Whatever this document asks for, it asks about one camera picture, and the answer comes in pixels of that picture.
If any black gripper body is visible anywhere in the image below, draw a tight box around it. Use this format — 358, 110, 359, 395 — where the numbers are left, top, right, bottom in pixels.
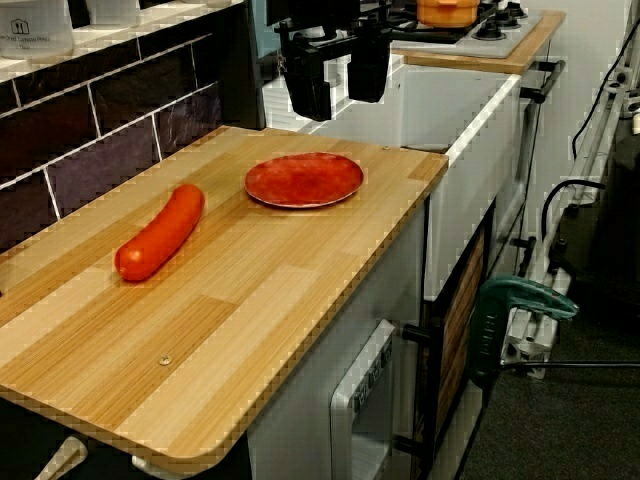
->
273, 0, 396, 57

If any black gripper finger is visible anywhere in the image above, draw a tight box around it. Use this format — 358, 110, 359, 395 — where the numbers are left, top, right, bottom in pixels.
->
283, 38, 335, 123
347, 25, 393, 103

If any red toy sausage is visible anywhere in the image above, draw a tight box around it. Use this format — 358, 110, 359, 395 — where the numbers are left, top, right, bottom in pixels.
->
114, 183, 206, 284

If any red round plate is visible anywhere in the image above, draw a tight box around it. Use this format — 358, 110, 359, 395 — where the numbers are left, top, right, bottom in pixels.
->
243, 152, 365, 209

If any black burner grate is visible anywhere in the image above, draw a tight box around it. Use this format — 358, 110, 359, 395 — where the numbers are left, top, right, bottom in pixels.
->
389, 12, 476, 44

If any orange toy pot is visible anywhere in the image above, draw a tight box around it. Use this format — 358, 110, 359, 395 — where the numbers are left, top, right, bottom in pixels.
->
415, 0, 481, 29

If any white toy sink basin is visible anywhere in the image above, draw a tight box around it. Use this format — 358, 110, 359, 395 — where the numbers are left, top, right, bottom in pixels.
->
262, 52, 524, 302

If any grey toy stove top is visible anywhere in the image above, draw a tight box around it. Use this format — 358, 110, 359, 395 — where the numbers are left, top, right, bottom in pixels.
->
389, 9, 544, 59

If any wooden stove counter board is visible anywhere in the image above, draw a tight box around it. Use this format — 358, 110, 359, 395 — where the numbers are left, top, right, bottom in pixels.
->
389, 10, 568, 76

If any wooden slatted cabinet door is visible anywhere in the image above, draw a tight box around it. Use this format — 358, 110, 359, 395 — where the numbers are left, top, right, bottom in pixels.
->
434, 229, 489, 441

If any green clamp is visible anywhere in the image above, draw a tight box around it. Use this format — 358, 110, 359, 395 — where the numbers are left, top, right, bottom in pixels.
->
468, 278, 581, 389

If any white printed container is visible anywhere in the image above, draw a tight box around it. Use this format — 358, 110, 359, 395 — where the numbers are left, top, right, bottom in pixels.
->
0, 0, 75, 60

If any black equipment case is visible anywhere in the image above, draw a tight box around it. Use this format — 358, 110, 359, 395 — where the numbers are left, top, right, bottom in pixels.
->
549, 117, 640, 314

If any white toy oven door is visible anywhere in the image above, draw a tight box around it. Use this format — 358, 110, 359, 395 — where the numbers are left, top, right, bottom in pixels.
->
328, 319, 397, 480

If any black towel bar handle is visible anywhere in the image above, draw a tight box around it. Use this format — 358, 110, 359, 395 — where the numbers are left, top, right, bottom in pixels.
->
519, 59, 568, 104

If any grey vertical handle rod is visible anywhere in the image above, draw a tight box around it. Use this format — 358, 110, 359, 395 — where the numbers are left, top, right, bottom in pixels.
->
513, 99, 540, 277

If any thick black looped cable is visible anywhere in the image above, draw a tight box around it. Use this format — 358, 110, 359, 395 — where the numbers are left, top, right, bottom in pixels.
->
541, 178, 609, 247

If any aluminium extrusion frame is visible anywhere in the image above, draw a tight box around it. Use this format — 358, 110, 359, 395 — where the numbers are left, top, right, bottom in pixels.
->
499, 0, 640, 381

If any thin black hanging cable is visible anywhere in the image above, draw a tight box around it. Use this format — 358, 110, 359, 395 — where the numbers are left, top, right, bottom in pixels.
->
571, 47, 640, 162

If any black cabinet door handle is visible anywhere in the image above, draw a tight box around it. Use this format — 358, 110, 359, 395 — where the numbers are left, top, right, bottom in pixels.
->
393, 299, 444, 474

